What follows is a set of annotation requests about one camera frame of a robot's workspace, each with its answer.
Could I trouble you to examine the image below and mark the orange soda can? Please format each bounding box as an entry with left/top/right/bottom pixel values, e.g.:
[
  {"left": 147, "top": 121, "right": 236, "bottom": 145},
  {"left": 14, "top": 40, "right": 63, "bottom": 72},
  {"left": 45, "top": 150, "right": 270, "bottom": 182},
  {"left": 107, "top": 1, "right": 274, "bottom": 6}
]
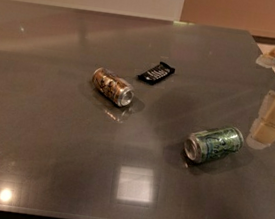
[{"left": 92, "top": 67, "right": 134, "bottom": 107}]

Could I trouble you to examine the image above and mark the green soda can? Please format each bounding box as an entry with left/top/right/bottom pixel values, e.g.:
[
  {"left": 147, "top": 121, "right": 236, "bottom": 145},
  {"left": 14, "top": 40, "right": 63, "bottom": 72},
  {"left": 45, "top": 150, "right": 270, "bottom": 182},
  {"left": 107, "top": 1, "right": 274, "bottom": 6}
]
[{"left": 184, "top": 126, "right": 244, "bottom": 164}]

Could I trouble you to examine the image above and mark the black candy bar wrapper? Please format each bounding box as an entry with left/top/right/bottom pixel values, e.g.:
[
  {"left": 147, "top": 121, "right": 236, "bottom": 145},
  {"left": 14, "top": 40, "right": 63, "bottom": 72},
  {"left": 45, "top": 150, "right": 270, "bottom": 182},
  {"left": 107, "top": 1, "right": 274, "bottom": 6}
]
[{"left": 138, "top": 61, "right": 175, "bottom": 85}]

